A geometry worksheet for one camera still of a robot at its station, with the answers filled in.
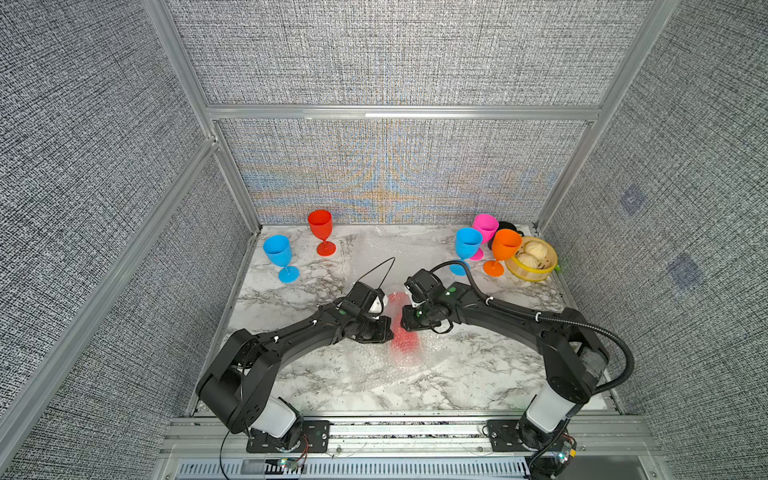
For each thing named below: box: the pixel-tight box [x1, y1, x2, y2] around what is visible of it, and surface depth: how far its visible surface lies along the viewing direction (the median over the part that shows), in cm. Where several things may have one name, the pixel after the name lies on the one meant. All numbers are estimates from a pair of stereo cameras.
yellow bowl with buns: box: [505, 236, 558, 282], surface depth 105 cm
